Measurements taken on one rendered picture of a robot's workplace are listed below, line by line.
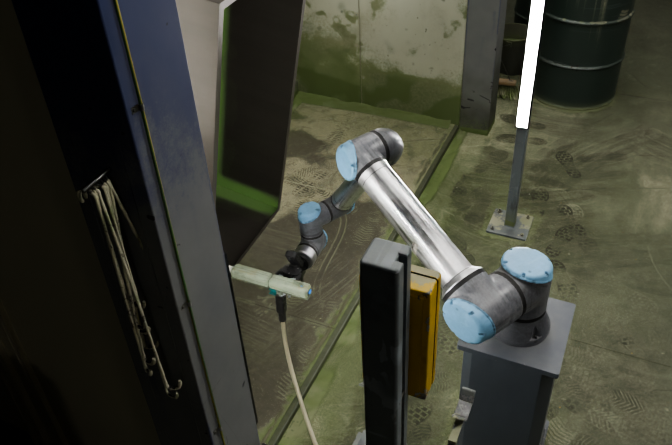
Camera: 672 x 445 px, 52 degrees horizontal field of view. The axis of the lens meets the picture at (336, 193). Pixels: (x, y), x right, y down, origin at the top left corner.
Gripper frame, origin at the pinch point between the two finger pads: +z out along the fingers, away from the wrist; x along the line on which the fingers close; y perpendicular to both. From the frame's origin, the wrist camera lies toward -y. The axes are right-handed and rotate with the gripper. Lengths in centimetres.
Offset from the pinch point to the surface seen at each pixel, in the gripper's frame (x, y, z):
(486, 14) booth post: -28, -33, -207
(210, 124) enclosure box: 12, -74, 12
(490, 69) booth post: -34, -1, -208
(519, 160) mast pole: -66, 4, -125
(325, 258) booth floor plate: 11, 45, -70
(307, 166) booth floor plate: 51, 45, -139
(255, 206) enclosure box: 33, 3, -46
